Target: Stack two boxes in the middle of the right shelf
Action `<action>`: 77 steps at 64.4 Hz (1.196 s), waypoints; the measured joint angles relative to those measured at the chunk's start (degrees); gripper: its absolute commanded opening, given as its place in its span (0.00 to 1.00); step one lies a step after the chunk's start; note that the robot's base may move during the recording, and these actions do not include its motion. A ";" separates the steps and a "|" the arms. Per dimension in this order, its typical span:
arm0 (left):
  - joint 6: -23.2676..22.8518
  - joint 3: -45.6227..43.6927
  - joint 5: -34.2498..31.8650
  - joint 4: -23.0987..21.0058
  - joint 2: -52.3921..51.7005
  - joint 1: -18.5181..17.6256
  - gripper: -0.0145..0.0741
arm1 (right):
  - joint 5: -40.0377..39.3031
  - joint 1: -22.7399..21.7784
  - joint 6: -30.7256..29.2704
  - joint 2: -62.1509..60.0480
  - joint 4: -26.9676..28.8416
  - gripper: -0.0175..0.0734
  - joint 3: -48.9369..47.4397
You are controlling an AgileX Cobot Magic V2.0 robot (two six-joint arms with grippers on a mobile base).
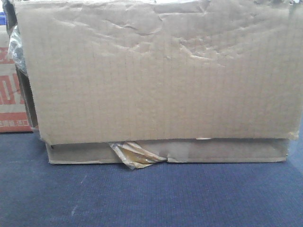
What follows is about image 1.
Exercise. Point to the large brown cardboard box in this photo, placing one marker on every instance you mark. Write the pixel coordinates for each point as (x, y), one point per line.
(195, 81)

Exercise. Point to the crumpled clear plastic wrap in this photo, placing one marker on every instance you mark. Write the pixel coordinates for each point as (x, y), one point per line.
(16, 50)

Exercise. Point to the blue bin far background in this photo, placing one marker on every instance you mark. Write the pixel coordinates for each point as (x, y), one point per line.
(3, 20)

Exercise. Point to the peeling clear packing tape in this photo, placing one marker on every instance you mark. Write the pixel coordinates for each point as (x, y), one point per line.
(134, 156)

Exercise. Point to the red printed cardboard box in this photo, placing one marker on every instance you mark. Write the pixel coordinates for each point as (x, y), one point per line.
(13, 117)

